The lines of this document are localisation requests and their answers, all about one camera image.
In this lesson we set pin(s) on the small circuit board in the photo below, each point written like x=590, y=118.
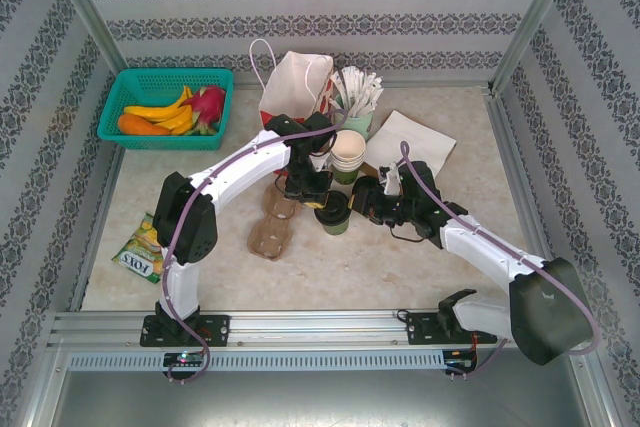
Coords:
x=185, y=358
x=460, y=361

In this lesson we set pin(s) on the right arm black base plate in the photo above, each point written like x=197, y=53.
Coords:
x=417, y=329

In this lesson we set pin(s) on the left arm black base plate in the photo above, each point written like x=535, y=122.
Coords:
x=217, y=329

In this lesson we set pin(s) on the teal plastic basket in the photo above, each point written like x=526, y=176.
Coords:
x=150, y=79

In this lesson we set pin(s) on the green paper straw cup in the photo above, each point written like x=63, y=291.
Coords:
x=360, y=124

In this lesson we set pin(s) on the yellow toy banana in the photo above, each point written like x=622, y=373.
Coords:
x=182, y=123
x=160, y=111

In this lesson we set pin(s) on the pink toy dragon fruit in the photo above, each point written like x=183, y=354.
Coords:
x=210, y=102

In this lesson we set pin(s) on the orange carrot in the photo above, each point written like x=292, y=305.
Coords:
x=140, y=125

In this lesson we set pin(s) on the aluminium mounting rail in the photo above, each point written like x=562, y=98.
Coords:
x=320, y=327

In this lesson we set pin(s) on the bunch of white straws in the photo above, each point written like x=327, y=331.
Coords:
x=357, y=92

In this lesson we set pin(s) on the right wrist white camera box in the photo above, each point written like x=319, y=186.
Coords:
x=391, y=179

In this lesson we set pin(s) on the aluminium frame post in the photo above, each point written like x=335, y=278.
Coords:
x=82, y=2
x=532, y=17

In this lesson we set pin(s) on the red white paper bag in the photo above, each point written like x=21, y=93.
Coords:
x=295, y=87

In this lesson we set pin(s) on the green coffee cup black lid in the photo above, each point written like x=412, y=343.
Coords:
x=335, y=224

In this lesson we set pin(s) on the left small circuit board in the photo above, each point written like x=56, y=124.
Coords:
x=185, y=358

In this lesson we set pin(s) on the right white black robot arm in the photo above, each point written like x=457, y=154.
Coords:
x=550, y=317

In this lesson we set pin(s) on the white napkin stack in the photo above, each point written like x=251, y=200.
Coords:
x=415, y=137

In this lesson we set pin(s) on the brown cardboard cup carrier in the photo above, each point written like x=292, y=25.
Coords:
x=270, y=242

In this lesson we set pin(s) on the right small circuit board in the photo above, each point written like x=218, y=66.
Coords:
x=460, y=361

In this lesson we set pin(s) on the stack of paper cups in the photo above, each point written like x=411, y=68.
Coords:
x=347, y=147

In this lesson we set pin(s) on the green yellow snack packet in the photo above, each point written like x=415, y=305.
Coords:
x=142, y=257

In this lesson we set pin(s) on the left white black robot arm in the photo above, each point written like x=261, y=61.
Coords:
x=240, y=167

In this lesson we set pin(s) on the grey metal panel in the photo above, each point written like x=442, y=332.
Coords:
x=320, y=397

